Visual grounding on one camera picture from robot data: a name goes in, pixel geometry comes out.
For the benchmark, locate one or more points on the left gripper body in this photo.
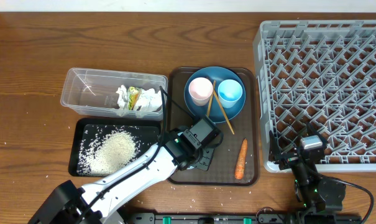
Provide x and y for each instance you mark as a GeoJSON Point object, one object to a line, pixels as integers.
{"type": "Point", "coordinates": [199, 157]}

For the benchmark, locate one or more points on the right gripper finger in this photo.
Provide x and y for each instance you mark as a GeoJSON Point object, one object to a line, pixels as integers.
{"type": "Point", "coordinates": [311, 131]}
{"type": "Point", "coordinates": [274, 150]}

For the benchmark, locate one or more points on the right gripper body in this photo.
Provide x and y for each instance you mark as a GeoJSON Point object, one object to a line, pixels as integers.
{"type": "Point", "coordinates": [289, 160]}

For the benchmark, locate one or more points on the orange carrot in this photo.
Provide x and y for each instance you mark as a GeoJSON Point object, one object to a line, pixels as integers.
{"type": "Point", "coordinates": [240, 164]}

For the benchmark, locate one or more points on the white tissue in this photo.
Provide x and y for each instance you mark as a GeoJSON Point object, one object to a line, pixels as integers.
{"type": "Point", "coordinates": [149, 101]}
{"type": "Point", "coordinates": [123, 101]}

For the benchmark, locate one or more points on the green yellow snack wrapper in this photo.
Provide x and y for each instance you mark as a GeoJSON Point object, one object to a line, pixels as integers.
{"type": "Point", "coordinates": [133, 96]}

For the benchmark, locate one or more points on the white rice pile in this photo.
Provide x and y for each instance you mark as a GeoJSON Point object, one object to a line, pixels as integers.
{"type": "Point", "coordinates": [105, 155]}

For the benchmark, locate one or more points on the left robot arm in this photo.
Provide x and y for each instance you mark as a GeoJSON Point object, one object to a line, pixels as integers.
{"type": "Point", "coordinates": [99, 201]}

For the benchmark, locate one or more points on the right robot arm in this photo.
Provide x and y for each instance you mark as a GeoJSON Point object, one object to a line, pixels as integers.
{"type": "Point", "coordinates": [322, 197]}

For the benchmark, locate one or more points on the grey dishwasher rack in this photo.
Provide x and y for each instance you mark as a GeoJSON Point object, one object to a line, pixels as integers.
{"type": "Point", "coordinates": [322, 73]}

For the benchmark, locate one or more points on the brown serving tray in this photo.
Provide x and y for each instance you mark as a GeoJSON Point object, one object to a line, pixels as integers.
{"type": "Point", "coordinates": [242, 116]}

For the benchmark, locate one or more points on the left wooden chopstick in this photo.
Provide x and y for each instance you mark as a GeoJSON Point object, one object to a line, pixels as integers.
{"type": "Point", "coordinates": [210, 100]}

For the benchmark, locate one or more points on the wooden chopstick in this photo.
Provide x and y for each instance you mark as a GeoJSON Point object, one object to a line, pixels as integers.
{"type": "Point", "coordinates": [210, 100]}
{"type": "Point", "coordinates": [223, 112]}

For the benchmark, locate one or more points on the right wooden chopstick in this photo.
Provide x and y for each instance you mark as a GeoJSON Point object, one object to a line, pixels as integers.
{"type": "Point", "coordinates": [223, 112]}

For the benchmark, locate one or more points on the pink cup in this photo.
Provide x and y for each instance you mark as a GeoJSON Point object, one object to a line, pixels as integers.
{"type": "Point", "coordinates": [200, 89]}

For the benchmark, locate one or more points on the light blue cup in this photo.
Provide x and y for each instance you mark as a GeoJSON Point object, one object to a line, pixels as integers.
{"type": "Point", "coordinates": [229, 92]}

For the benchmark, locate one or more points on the clear plastic bin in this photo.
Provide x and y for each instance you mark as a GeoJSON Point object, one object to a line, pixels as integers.
{"type": "Point", "coordinates": [93, 92]}

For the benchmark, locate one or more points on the black tray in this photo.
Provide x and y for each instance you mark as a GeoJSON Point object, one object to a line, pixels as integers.
{"type": "Point", "coordinates": [145, 134]}

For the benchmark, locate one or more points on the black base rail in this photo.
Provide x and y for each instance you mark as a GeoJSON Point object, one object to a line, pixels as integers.
{"type": "Point", "coordinates": [261, 218]}

